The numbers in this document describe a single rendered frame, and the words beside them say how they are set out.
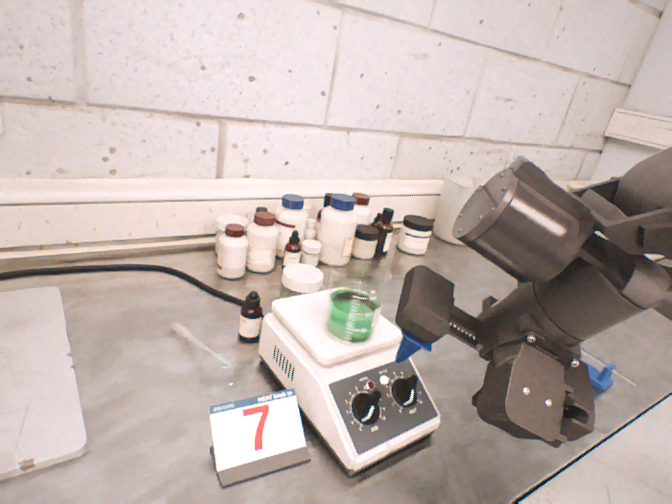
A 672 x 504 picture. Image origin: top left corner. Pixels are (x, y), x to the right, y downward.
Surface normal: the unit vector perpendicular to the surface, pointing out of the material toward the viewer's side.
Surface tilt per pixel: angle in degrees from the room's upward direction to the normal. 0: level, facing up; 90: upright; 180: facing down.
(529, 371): 45
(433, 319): 68
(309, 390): 90
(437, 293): 30
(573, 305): 96
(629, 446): 0
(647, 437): 0
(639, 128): 90
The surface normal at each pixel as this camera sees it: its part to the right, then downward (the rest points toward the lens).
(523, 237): -0.13, 0.34
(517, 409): 0.35, -0.31
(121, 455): 0.18, -0.89
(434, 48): 0.54, 0.44
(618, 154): -0.82, 0.10
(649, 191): -0.90, -0.44
